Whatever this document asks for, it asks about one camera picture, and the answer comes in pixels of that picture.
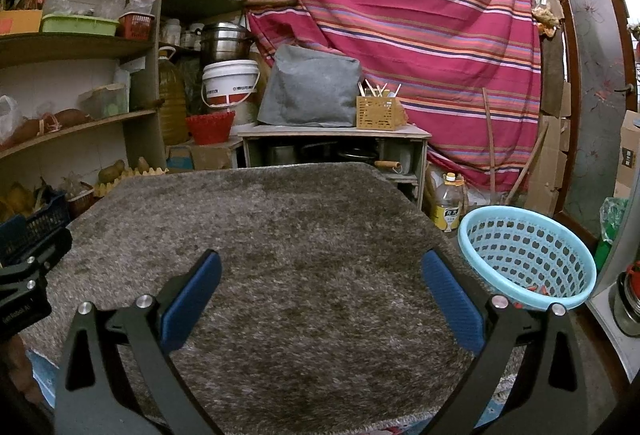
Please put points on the low wooden cabinet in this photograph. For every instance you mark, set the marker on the low wooden cabinet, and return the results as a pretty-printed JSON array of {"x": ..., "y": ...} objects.
[{"x": 330, "y": 131}]

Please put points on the stack of flattened cardboard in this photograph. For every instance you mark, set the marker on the stack of flattened cardboard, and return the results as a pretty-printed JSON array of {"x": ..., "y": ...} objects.
[{"x": 547, "y": 165}]

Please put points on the green bin with plastic bag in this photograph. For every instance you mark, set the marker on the green bin with plastic bag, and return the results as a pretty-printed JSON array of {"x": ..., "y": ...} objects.
[{"x": 612, "y": 220}]

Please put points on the hanging brown dried bundle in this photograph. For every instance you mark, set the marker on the hanging brown dried bundle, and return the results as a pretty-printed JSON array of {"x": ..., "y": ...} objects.
[{"x": 547, "y": 17}]

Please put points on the red striped cloth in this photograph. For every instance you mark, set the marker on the red striped cloth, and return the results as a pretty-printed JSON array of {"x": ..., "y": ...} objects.
[{"x": 400, "y": 40}]

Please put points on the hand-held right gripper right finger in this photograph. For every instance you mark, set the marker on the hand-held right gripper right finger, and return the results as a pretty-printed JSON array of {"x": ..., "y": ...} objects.
[{"x": 452, "y": 300}]

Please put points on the white plastic bucket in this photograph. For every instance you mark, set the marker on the white plastic bucket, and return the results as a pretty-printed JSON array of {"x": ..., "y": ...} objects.
[{"x": 230, "y": 85}]

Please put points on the yellow egg tray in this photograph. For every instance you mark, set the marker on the yellow egg tray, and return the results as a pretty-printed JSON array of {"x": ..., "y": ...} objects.
[{"x": 135, "y": 180}]

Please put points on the dark blue plastic crate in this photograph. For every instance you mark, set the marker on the dark blue plastic crate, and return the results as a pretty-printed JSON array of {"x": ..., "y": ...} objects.
[{"x": 35, "y": 230}]

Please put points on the yellow capped oil bottle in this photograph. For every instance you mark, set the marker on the yellow capped oil bottle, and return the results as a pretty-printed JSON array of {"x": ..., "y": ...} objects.
[{"x": 447, "y": 210}]

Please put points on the red woven basket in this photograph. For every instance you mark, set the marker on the red woven basket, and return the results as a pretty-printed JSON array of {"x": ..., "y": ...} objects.
[{"x": 210, "y": 129}]

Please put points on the orange red wrapper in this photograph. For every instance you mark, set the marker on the orange red wrapper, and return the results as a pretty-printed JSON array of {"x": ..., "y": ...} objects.
[{"x": 537, "y": 291}]

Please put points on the light blue plastic basket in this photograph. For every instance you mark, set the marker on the light blue plastic basket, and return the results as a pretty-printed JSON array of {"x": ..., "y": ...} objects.
[{"x": 525, "y": 255}]

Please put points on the wooden framed glass door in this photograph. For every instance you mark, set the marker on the wooden framed glass door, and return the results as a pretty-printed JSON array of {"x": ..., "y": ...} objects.
[{"x": 590, "y": 90}]

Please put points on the steel pot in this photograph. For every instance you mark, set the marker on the steel pot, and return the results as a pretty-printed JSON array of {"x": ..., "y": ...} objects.
[{"x": 225, "y": 42}]

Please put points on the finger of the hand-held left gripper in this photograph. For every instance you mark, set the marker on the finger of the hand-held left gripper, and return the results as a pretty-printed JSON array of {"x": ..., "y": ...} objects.
[{"x": 50, "y": 247}]

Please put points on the red plastic colander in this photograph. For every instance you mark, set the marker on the red plastic colander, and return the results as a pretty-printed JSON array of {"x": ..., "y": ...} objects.
[{"x": 634, "y": 272}]

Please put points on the grey shaggy rug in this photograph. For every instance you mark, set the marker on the grey shaggy rug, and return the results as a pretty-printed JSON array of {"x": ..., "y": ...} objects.
[{"x": 310, "y": 265}]

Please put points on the cardboard box dark label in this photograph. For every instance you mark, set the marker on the cardboard box dark label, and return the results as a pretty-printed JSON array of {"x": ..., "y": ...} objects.
[{"x": 629, "y": 155}]

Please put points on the clear plastic container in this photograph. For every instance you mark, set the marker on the clear plastic container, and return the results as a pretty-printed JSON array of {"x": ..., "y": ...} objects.
[{"x": 105, "y": 102}]

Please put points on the small red plastic basket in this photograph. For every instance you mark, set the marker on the small red plastic basket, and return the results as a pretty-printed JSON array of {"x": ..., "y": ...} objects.
[{"x": 136, "y": 26}]

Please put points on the yellow chopstick holder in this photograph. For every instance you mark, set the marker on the yellow chopstick holder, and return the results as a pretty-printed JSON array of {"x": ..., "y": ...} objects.
[{"x": 379, "y": 115}]

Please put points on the blue patterned tablecloth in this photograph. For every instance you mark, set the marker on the blue patterned tablecloth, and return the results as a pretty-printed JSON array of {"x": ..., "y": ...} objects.
[{"x": 42, "y": 375}]

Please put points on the sweet potato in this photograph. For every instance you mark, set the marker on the sweet potato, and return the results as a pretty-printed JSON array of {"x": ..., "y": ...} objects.
[
  {"x": 30, "y": 130},
  {"x": 72, "y": 117}
]

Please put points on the green plastic tray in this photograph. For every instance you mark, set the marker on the green plastic tray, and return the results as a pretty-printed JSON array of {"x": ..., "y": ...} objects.
[{"x": 80, "y": 26}]

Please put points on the large yellow oil jug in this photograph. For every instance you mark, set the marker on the large yellow oil jug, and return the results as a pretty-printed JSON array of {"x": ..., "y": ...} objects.
[{"x": 174, "y": 105}]

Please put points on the person's left forearm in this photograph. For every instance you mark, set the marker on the person's left forearm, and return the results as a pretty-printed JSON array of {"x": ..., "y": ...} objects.
[{"x": 17, "y": 365}]

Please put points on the wide wooden shelf unit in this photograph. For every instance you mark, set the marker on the wide wooden shelf unit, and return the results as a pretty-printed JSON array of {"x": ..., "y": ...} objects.
[{"x": 90, "y": 47}]

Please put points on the long wooden stick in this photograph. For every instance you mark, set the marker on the long wooden stick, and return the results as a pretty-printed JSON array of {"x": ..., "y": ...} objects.
[{"x": 527, "y": 160}]

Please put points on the orange cardboard box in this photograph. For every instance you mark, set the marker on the orange cardboard box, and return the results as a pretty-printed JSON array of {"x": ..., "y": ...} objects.
[{"x": 20, "y": 22}]

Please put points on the grey metal cabinet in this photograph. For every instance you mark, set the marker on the grey metal cabinet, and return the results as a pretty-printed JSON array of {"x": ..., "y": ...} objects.
[{"x": 607, "y": 345}]

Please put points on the grey cloth cover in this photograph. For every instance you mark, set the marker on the grey cloth cover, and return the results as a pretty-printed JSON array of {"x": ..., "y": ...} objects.
[{"x": 310, "y": 90}]

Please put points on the white plastic bag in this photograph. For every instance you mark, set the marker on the white plastic bag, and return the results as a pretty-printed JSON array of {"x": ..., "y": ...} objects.
[{"x": 9, "y": 120}]

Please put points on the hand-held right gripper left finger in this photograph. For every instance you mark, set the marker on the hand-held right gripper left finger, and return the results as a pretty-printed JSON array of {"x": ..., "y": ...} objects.
[{"x": 192, "y": 295}]

